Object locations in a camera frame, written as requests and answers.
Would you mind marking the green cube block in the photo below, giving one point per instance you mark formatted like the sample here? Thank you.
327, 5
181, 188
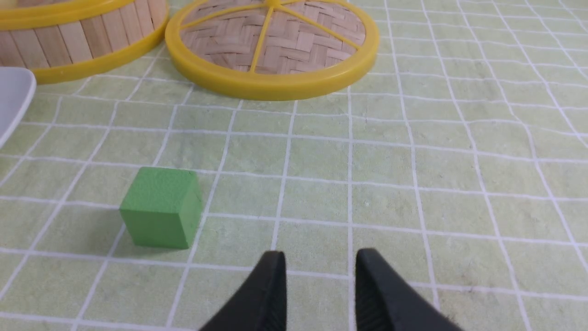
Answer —
162, 208

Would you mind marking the white square plate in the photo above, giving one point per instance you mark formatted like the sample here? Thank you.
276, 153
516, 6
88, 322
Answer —
17, 88

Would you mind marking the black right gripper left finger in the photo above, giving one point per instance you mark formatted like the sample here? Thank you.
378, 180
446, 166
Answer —
260, 303

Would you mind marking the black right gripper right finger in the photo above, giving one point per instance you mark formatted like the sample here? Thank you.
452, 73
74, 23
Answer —
384, 301

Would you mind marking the bamboo steamer lid yellow rim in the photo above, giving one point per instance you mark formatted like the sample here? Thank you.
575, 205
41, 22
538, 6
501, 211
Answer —
272, 50

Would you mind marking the bamboo steamer basket yellow rim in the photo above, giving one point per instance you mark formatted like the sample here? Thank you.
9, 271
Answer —
67, 40

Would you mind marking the green checkered tablecloth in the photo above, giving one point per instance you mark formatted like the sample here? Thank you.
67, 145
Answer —
461, 157

